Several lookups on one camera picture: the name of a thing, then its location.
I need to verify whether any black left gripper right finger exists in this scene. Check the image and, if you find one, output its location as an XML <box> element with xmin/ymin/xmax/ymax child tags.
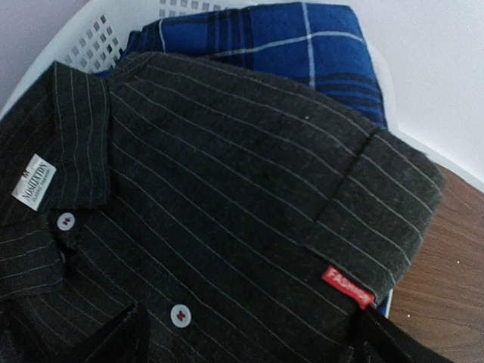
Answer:
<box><xmin>355</xmin><ymin>308</ymin><xmax>451</xmax><ymax>363</ymax></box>

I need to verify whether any black pinstriped long sleeve shirt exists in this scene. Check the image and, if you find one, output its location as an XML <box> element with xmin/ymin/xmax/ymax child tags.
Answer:
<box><xmin>1</xmin><ymin>53</ymin><xmax>445</xmax><ymax>362</ymax></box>

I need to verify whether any white plastic laundry basket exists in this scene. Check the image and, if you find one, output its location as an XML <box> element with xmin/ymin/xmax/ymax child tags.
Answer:
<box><xmin>2</xmin><ymin>1</ymin><xmax>483</xmax><ymax>189</ymax></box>

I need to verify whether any dark blue plaid shirt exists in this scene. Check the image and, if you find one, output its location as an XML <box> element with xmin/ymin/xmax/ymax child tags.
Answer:
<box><xmin>93</xmin><ymin>2</ymin><xmax>387</xmax><ymax>126</ymax></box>

